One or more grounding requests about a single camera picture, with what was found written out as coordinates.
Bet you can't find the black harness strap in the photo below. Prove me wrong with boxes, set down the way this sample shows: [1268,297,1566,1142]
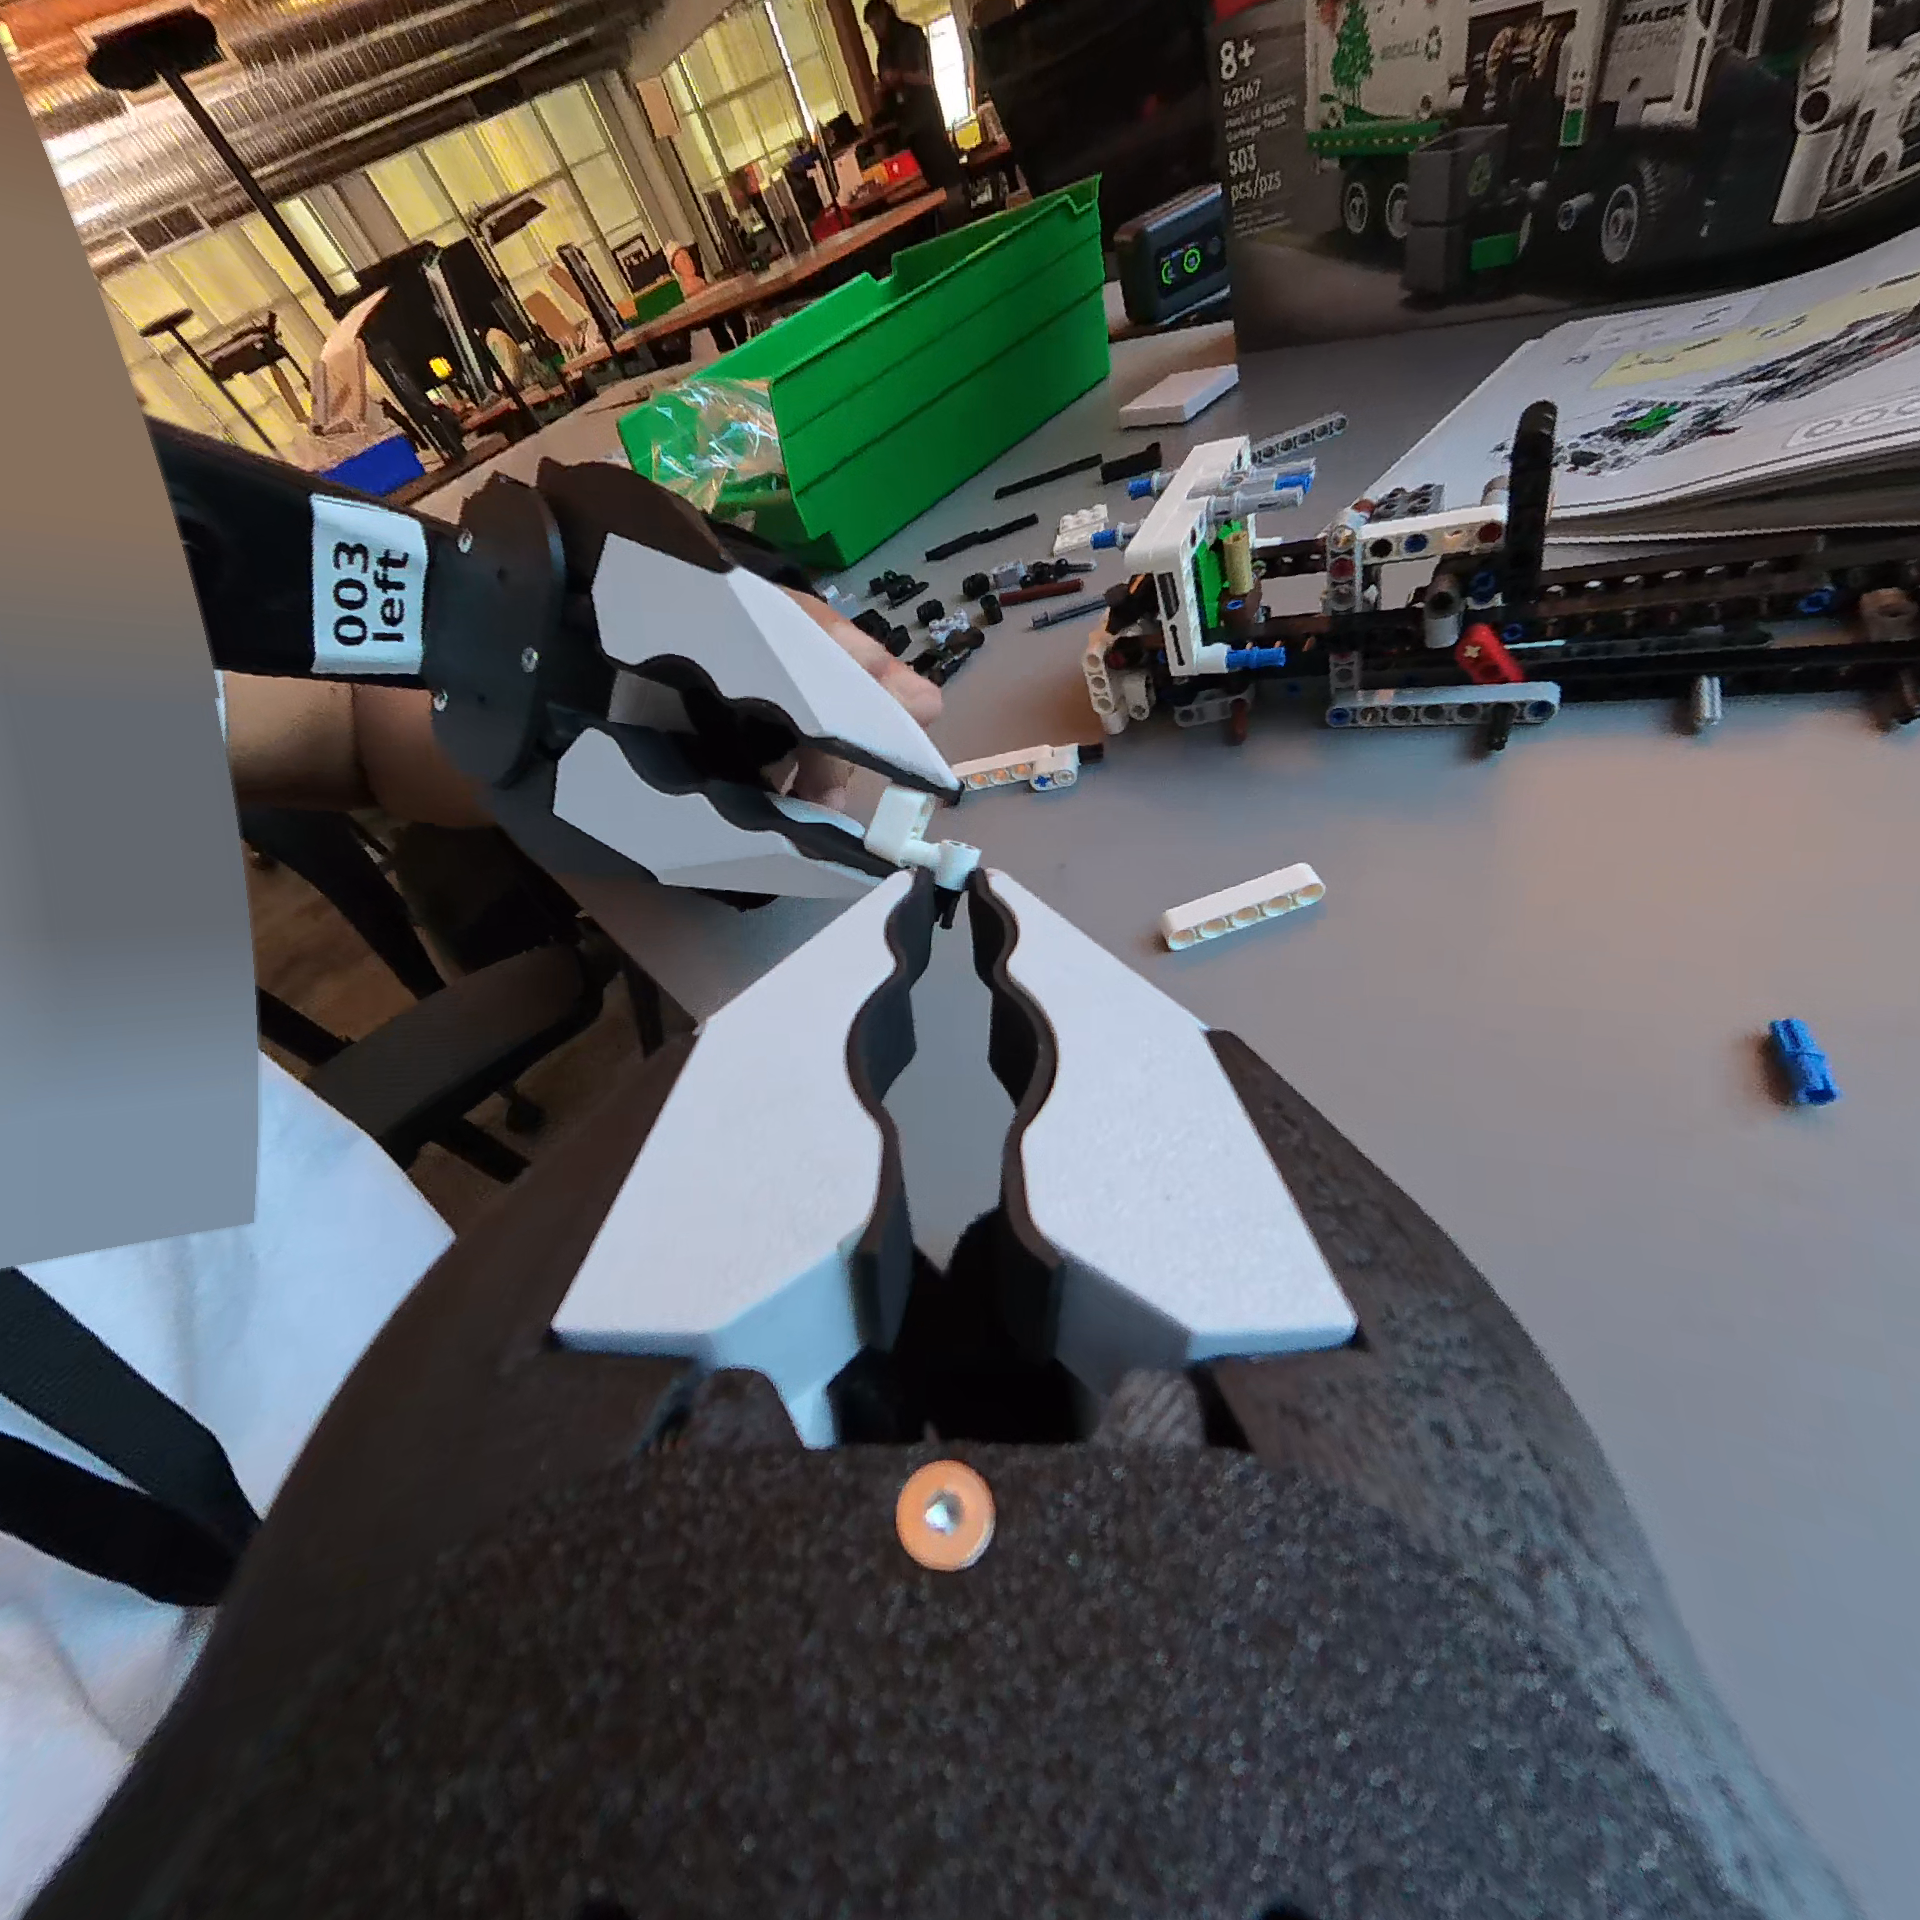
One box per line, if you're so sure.
[0,1267,264,1606]

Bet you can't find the dark device with green display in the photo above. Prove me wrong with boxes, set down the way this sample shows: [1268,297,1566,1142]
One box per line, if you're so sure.
[1111,190,1232,334]

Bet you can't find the black lamp stand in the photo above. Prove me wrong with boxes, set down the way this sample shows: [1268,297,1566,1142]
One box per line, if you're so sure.
[82,8,355,314]

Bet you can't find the white flat box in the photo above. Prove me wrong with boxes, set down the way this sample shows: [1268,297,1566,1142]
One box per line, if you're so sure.
[1116,363,1241,430]

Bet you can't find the black machine frame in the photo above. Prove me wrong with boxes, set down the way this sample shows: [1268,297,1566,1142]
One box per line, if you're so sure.
[355,239,526,466]

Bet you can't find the black office chair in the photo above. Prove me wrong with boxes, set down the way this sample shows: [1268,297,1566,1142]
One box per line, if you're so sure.
[236,807,668,1189]

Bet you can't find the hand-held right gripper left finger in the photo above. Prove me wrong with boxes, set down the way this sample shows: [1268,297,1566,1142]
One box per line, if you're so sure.
[554,870,932,1450]

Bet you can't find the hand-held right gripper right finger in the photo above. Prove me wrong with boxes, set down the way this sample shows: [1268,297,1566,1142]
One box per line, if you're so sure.
[966,870,1364,1413]

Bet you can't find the person's left hand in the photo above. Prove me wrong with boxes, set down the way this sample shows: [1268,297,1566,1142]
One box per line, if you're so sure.
[782,589,946,728]

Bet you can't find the clear plastic bag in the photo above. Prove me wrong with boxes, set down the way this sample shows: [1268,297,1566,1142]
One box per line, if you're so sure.
[635,374,797,504]

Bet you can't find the lego set box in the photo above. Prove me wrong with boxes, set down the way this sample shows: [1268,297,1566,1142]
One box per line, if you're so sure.
[1209,0,1920,352]

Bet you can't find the person's left forearm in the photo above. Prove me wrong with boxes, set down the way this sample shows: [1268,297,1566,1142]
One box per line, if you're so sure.
[227,672,516,835]

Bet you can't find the green storage bin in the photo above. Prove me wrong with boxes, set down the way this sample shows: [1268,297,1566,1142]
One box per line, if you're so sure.
[620,176,1116,571]

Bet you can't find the lego truck model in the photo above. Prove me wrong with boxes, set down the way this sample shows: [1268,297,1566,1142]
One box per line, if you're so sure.
[1084,399,1920,750]

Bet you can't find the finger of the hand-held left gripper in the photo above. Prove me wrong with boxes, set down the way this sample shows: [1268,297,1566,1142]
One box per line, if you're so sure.
[550,705,909,908]
[588,526,964,800]

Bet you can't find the scattered dark lego pieces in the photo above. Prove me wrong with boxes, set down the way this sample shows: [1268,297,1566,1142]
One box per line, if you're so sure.
[847,443,1160,684]

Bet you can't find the lego instruction booklet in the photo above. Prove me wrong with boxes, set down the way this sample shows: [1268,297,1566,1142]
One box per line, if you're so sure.
[1354,226,1920,545]

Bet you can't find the white angled lego beam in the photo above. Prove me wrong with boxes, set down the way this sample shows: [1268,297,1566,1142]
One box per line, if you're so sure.
[951,739,1106,796]

